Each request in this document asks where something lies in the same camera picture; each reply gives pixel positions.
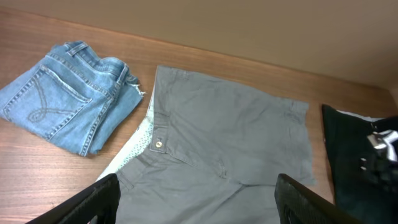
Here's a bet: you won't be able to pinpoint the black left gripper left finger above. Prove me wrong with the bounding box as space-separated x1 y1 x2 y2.
27 174 121 224

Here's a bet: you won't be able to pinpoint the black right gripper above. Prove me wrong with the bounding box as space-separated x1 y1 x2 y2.
359 152 397 193

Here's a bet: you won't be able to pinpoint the grey cotton shorts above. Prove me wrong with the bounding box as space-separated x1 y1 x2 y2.
116 66 315 223

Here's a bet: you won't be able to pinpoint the folded blue denim shorts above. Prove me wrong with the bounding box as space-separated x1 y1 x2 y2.
1 41 144 156

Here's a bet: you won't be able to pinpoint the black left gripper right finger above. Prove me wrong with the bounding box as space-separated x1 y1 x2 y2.
274 174 361 224

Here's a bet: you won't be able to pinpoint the black shorts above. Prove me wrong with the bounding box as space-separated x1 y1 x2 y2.
322 105 397 224

